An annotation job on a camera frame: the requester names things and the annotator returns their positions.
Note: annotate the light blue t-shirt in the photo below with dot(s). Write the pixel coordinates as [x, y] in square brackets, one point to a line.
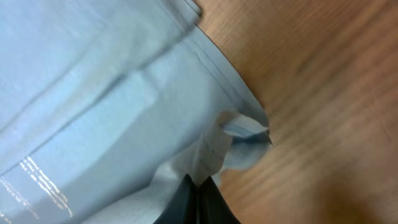
[107, 105]

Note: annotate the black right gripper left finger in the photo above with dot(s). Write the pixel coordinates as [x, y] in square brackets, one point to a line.
[182, 208]

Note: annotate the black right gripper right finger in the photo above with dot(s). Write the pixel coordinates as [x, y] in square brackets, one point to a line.
[212, 207]

